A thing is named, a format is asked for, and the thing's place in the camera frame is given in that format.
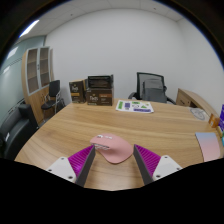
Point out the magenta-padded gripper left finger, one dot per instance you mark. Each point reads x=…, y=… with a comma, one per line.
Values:
x=77, y=163

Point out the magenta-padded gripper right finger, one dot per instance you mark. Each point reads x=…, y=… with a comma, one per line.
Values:
x=151, y=161

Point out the pink computer mouse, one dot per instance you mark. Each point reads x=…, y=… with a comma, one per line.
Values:
x=115, y=148

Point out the pink and blue mouse pad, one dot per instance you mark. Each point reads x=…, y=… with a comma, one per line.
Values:
x=210, y=146

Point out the white sheet with coloured prints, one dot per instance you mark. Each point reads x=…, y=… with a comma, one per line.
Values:
x=135, y=106

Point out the wide brown cardboard box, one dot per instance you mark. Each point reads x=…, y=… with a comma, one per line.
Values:
x=100, y=96

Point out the black leather sofa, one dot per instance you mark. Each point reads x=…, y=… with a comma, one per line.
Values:
x=15, y=130

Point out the grey backpack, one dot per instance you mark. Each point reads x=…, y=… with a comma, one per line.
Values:
x=154, y=90

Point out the tall brown cardboard box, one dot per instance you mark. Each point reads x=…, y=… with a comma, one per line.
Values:
x=77, y=91

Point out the wooden side desk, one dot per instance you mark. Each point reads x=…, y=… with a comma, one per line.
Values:
x=190, y=98

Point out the small black visitor chair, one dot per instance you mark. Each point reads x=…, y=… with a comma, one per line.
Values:
x=53, y=91

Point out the wooden shelf cabinet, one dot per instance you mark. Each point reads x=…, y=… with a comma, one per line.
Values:
x=33, y=96

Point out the black mesh office chair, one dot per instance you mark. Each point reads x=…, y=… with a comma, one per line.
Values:
x=140, y=78

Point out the black box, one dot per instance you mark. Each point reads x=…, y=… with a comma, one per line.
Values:
x=100, y=81

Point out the ceiling light panel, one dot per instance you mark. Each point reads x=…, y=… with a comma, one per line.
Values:
x=29, y=28

